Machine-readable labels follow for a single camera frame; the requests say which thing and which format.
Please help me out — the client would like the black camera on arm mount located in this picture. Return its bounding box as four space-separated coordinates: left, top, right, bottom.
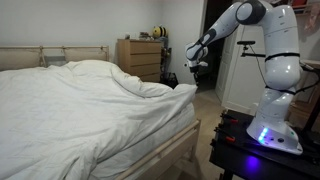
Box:
237 41 266 58

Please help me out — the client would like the white door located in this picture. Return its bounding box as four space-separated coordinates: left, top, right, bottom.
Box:
215 25 244 102

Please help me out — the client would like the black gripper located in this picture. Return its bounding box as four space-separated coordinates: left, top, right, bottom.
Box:
189 66 199 84

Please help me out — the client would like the wooden wall shelf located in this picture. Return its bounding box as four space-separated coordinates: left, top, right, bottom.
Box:
290 0 318 15

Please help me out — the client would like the wooden chest of drawers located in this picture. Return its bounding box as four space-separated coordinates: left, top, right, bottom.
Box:
117 39 161 82

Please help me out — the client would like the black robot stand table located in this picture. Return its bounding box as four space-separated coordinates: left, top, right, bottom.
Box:
209 110 320 180

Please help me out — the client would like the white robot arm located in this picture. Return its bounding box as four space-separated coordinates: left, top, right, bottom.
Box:
185 0 303 155

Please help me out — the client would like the light wooden bed frame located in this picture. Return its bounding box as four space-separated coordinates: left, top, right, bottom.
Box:
0 45 202 180

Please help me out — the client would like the white duvet blanket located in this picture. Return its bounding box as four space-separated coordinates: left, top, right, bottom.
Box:
0 59 198 180

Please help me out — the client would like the yellow black bee plush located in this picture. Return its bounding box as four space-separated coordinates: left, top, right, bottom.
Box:
152 26 168 38

